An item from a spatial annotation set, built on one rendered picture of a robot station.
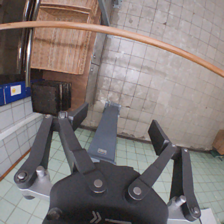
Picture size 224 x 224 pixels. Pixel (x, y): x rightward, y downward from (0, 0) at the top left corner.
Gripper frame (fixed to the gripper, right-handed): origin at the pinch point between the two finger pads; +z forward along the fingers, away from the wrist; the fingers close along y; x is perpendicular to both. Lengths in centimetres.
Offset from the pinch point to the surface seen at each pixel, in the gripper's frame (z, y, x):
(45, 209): 5, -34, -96
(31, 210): 0, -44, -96
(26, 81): 29, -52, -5
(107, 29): 27.4, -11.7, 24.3
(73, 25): 27.0, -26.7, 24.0
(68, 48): 88, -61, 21
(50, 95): 59, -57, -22
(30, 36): 30, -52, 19
